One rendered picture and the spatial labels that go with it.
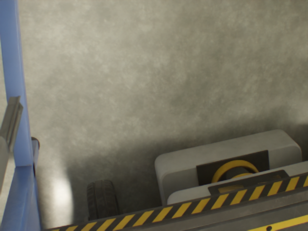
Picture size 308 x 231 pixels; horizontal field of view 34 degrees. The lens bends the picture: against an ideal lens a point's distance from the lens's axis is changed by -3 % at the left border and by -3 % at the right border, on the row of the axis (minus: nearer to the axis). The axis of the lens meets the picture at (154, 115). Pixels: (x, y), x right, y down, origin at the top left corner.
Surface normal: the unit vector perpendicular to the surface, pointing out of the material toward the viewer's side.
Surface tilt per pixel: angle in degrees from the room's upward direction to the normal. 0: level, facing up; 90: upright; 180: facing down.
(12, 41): 0
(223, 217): 0
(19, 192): 90
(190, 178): 0
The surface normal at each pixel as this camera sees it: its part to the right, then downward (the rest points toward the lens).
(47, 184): 0.14, 0.32
